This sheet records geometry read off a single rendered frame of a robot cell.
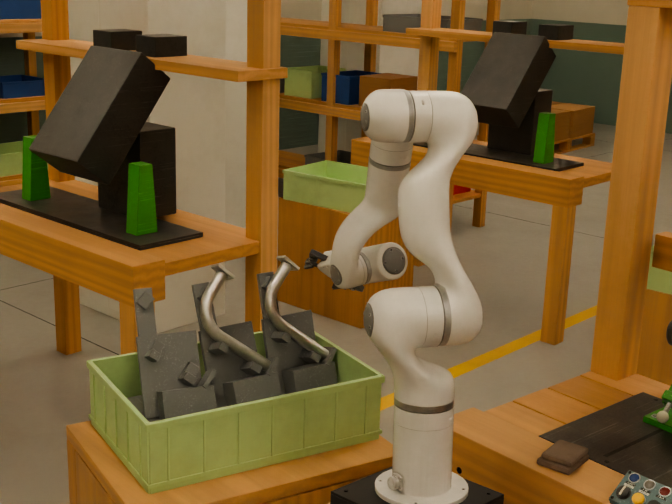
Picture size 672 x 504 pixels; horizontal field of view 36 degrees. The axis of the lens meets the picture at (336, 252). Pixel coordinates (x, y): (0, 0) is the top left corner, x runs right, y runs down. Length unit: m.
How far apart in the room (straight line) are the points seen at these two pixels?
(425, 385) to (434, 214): 0.33
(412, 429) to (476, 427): 0.43
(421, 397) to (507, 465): 0.39
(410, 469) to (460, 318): 0.32
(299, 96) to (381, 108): 6.53
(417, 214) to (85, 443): 1.08
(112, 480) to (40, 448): 1.98
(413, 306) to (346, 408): 0.62
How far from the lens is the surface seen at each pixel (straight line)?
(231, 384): 2.58
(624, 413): 2.63
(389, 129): 1.97
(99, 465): 2.51
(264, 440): 2.45
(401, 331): 1.96
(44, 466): 4.27
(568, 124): 11.45
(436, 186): 1.98
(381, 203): 2.22
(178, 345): 2.60
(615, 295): 2.81
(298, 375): 2.66
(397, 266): 2.29
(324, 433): 2.53
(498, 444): 2.39
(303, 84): 8.44
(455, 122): 2.00
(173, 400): 2.54
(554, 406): 2.67
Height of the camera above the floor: 1.94
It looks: 16 degrees down
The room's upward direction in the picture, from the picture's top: 2 degrees clockwise
